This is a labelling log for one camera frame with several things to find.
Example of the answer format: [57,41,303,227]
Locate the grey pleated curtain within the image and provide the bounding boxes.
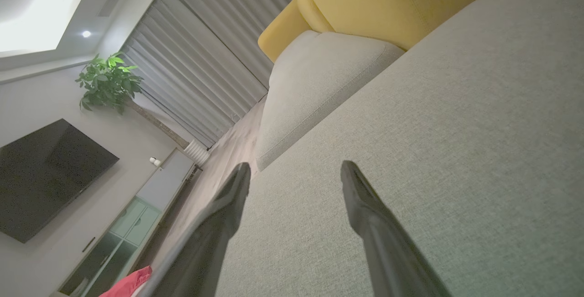
[120,0,302,148]

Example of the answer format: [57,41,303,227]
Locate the black flat television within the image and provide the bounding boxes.
[0,118,120,244]

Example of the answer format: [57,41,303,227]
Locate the green leafy potted plant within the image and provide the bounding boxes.
[75,52,191,150]

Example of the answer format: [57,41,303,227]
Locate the long low television cabinet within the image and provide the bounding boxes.
[58,147,202,297]

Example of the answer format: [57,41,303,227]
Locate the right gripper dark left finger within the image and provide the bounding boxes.
[139,162,252,297]

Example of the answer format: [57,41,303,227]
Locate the small grey sofa cushion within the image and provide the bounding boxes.
[255,30,406,172]

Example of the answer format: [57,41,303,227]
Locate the yellow sofa cushion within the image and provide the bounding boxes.
[258,0,555,63]

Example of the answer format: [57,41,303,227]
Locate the white ribbed plant pot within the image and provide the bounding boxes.
[183,139,211,167]

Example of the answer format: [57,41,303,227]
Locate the red shorts with white trim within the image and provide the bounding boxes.
[98,266,153,297]

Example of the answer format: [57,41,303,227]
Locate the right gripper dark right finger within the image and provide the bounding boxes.
[340,160,453,297]

